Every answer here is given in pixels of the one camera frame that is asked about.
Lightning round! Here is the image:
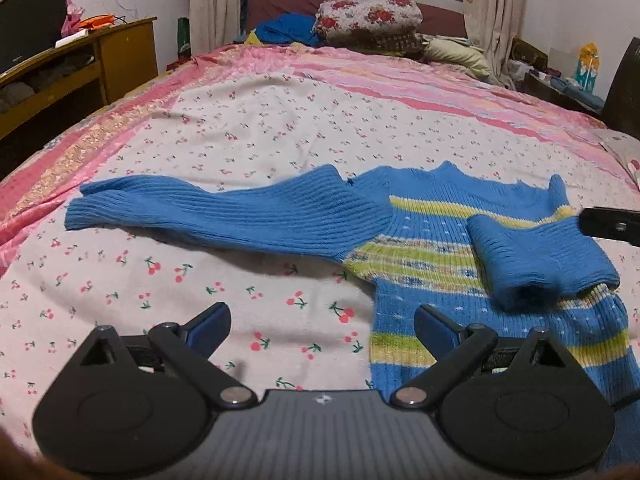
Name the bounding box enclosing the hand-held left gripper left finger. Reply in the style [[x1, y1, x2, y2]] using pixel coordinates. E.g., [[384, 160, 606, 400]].
[[76, 302, 259, 410]]

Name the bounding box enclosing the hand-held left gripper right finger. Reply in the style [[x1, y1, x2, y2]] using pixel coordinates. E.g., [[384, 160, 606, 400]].
[[390, 304, 572, 410]]

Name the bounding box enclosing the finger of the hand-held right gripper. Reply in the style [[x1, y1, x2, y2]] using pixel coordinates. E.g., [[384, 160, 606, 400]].
[[577, 205, 640, 248]]

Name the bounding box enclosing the blue striped knit sweater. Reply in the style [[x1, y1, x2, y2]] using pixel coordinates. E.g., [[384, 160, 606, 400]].
[[65, 161, 630, 461]]

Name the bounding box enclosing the white printed pillow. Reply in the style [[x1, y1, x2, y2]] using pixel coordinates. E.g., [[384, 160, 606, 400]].
[[592, 129, 640, 186]]

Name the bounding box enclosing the dark wooden board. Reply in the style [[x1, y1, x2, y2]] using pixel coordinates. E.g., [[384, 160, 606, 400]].
[[602, 37, 640, 140]]

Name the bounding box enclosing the dark wooden nightstand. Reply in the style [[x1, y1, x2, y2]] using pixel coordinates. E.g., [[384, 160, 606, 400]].
[[510, 37, 607, 113]]

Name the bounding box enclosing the yellow and teal packet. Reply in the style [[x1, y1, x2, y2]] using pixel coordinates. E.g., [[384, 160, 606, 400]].
[[574, 42, 601, 93]]

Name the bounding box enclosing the cherry print bed sheet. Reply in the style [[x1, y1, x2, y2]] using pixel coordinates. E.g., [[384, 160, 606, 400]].
[[0, 72, 640, 456]]

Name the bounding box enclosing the beige pillow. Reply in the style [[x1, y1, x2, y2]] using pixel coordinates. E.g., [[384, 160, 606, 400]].
[[422, 36, 496, 78]]

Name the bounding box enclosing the cream curtain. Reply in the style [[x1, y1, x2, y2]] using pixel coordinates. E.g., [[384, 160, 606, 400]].
[[462, 0, 530, 78], [189, 0, 246, 57]]

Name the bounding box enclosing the pink striped blanket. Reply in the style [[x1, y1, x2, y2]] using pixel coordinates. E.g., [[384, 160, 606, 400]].
[[0, 42, 608, 256]]

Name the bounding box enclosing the wooden desk cabinet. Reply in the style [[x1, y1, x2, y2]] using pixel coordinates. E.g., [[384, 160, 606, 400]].
[[0, 16, 159, 168]]

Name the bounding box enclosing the blue and yellow cloth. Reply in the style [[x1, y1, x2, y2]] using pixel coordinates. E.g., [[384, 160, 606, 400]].
[[245, 12, 323, 47]]

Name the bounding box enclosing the folded floral quilt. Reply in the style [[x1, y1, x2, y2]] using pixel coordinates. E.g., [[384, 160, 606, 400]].
[[314, 0, 423, 41]]

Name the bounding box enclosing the orange object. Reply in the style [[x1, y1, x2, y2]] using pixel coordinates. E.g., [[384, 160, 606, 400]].
[[78, 14, 117, 30]]

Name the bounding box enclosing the dark red headboard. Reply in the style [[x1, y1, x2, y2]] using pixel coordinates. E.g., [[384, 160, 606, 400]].
[[247, 0, 468, 41]]

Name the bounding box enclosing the black monitor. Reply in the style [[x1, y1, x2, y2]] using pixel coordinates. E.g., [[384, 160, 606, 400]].
[[0, 0, 67, 75]]

